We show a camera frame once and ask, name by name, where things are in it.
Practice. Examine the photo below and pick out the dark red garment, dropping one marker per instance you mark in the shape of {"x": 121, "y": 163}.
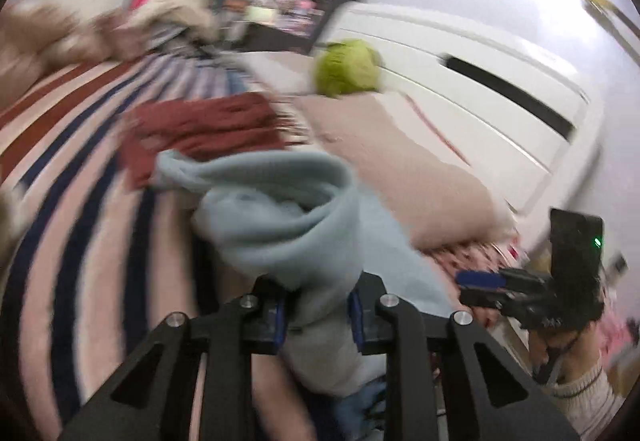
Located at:
{"x": 201, "y": 130}

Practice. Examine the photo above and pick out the white bed headboard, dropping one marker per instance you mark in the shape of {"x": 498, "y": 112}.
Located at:
{"x": 517, "y": 113}

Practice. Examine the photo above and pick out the striped bed blanket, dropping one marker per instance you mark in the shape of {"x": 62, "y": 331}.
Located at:
{"x": 100, "y": 263}

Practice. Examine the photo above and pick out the black camera box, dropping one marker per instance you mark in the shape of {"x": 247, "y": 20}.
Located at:
{"x": 576, "y": 249}

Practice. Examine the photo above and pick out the yellow guitar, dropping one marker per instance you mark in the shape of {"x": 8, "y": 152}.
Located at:
{"x": 616, "y": 23}

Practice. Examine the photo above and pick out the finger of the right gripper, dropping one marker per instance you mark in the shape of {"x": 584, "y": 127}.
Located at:
{"x": 488, "y": 281}

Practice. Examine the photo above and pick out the green plush toy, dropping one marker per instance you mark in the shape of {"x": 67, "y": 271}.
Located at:
{"x": 347, "y": 67}

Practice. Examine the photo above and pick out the pile of clothes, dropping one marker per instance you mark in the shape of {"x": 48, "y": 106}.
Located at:
{"x": 177, "y": 27}

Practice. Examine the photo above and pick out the pink ribbed pillow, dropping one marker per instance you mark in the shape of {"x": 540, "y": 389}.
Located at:
{"x": 438, "y": 203}

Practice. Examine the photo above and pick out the light blue garment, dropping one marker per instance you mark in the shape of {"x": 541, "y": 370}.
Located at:
{"x": 305, "y": 220}

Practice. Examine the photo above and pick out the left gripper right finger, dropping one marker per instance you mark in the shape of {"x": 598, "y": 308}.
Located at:
{"x": 447, "y": 375}

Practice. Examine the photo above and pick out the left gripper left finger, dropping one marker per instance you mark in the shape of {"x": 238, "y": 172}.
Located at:
{"x": 189, "y": 376}

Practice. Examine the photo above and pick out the right forearm cream sleeve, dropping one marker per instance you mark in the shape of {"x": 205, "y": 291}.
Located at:
{"x": 589, "y": 402}

